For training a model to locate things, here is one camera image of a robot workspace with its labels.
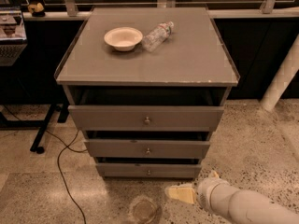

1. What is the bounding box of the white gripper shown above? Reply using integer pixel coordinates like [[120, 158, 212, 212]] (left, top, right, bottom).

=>
[[165, 170, 231, 210]]

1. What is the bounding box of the grey bottom drawer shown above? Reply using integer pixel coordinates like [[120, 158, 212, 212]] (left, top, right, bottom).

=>
[[96, 163, 201, 179]]

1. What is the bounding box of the grey drawer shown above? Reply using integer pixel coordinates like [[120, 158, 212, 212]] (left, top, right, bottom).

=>
[[96, 163, 201, 179], [69, 105, 224, 132], [85, 139, 209, 159]]

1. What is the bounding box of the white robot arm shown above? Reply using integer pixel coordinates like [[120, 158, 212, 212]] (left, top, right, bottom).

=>
[[165, 171, 299, 224]]

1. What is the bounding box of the grey middle drawer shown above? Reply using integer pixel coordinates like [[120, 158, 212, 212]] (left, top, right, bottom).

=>
[[85, 139, 209, 159]]

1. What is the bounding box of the grey drawer cabinet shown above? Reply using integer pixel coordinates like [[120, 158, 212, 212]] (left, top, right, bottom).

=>
[[56, 7, 239, 165]]

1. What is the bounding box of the grey top drawer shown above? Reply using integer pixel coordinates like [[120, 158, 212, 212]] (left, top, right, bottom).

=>
[[69, 105, 224, 132]]

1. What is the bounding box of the white diagonal pillar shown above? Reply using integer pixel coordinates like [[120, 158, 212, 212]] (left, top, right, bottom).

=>
[[260, 35, 299, 111]]

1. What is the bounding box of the clear plastic water bottle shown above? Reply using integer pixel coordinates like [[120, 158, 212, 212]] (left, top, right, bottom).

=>
[[142, 21, 174, 52]]

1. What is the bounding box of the white paper bowl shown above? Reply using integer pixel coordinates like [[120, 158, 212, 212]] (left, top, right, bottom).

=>
[[104, 27, 143, 51]]

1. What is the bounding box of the yellow black tape dispenser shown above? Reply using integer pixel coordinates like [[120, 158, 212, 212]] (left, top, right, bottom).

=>
[[27, 2, 45, 17]]

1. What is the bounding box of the black floor cable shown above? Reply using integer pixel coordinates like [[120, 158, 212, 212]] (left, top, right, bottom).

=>
[[2, 105, 88, 224]]

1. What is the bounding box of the black desk frame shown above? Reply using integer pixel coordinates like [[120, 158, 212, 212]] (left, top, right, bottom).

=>
[[0, 104, 69, 154]]

